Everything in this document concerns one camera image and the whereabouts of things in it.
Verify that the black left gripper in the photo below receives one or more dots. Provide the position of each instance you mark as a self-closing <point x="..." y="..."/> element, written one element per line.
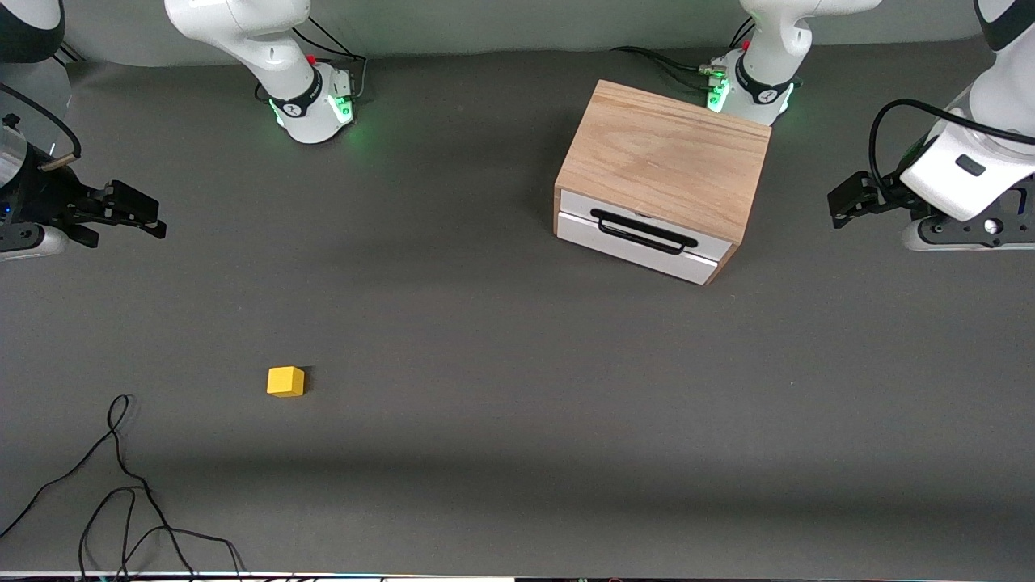
<point x="889" y="196"/>

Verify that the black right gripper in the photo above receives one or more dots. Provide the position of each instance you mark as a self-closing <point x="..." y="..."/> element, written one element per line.
<point x="36" y="196"/>

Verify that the yellow block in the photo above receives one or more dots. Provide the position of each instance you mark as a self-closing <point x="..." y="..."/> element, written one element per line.
<point x="285" y="381"/>

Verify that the white-fronted wooden drawer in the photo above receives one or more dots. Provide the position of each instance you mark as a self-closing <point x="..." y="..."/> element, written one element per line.
<point x="582" y="234"/>

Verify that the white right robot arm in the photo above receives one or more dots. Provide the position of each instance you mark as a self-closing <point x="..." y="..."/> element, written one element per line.
<point x="283" y="73"/>

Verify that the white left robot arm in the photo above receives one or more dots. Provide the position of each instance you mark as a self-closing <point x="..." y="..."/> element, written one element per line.
<point x="768" y="56"/>

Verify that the wooden drawer cabinet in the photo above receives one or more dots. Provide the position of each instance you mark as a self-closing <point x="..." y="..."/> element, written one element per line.
<point x="663" y="153"/>

